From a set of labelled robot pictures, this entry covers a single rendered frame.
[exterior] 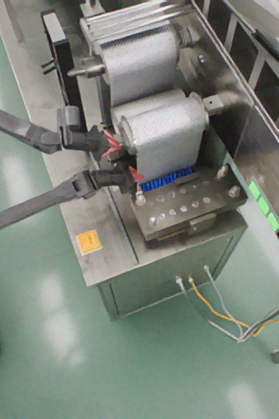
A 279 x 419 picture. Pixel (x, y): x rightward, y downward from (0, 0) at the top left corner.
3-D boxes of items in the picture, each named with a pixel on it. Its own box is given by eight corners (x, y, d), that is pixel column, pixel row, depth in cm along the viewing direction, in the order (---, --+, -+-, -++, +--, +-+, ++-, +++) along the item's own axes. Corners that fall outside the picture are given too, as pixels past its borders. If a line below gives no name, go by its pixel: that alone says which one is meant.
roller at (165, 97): (111, 122, 152) (109, 101, 141) (173, 101, 155) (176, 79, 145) (123, 147, 147) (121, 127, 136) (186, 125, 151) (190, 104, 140)
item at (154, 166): (137, 184, 151) (136, 158, 134) (195, 164, 154) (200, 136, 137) (137, 186, 150) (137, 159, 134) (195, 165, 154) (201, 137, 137)
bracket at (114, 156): (109, 182, 166) (102, 138, 138) (123, 177, 166) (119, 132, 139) (113, 192, 164) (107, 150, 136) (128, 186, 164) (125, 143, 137)
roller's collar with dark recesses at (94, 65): (83, 69, 138) (80, 55, 132) (100, 64, 139) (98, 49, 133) (89, 83, 136) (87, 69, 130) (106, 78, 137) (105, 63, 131)
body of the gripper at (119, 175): (126, 194, 142) (108, 195, 138) (115, 171, 146) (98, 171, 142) (134, 183, 137) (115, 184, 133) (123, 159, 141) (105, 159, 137)
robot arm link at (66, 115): (43, 152, 125) (42, 144, 117) (40, 117, 127) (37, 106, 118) (83, 149, 127) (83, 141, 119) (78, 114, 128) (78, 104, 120)
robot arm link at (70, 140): (59, 150, 122) (69, 146, 118) (56, 128, 123) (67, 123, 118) (78, 153, 126) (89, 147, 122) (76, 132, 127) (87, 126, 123)
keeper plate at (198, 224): (186, 232, 154) (189, 220, 145) (209, 223, 156) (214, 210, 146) (188, 237, 153) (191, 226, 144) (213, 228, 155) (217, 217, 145)
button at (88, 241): (77, 237, 155) (76, 235, 153) (94, 231, 156) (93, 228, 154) (83, 254, 152) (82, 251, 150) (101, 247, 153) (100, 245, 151)
